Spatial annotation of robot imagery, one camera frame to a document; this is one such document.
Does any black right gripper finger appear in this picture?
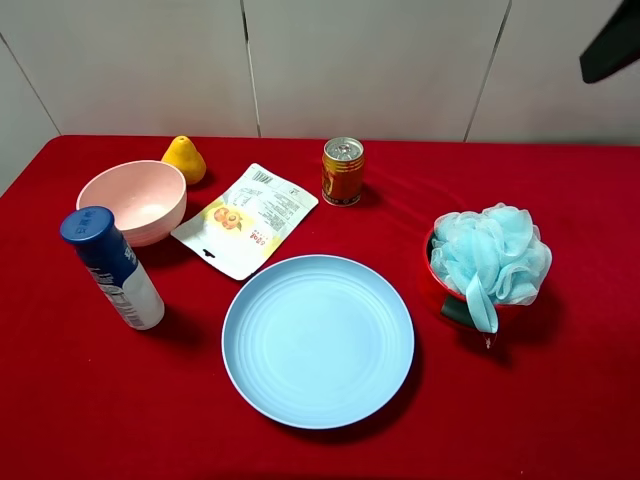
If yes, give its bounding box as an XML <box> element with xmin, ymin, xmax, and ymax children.
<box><xmin>579</xmin><ymin>0</ymin><xmax>640</xmax><ymax>84</ymax></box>

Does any light blue bath loofah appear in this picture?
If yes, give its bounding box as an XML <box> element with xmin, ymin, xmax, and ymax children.
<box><xmin>426</xmin><ymin>203</ymin><xmax>552</xmax><ymax>334</ymax></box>

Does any gold beverage can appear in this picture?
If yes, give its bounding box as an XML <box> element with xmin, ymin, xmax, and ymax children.
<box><xmin>322</xmin><ymin>136</ymin><xmax>365</xmax><ymax>207</ymax></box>

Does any red tablecloth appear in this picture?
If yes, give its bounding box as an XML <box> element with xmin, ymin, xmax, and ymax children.
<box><xmin>0</xmin><ymin>134</ymin><xmax>640</xmax><ymax>480</ymax></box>

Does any white snack pouch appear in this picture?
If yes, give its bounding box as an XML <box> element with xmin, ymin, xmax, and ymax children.
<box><xmin>171</xmin><ymin>163</ymin><xmax>318</xmax><ymax>281</ymax></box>

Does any light blue plastic plate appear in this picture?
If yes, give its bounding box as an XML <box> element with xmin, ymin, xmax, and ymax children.
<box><xmin>221</xmin><ymin>254</ymin><xmax>415</xmax><ymax>430</ymax></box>

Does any yellow pear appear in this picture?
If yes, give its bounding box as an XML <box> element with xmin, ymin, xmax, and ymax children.
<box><xmin>161</xmin><ymin>136</ymin><xmax>207</xmax><ymax>185</ymax></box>

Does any pink plastic bowl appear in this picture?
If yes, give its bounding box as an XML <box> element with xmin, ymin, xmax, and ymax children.
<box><xmin>76</xmin><ymin>160</ymin><xmax>187</xmax><ymax>247</ymax></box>

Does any blue capped white bottle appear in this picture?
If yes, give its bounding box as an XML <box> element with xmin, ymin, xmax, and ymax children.
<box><xmin>59</xmin><ymin>206</ymin><xmax>165</xmax><ymax>330</ymax></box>

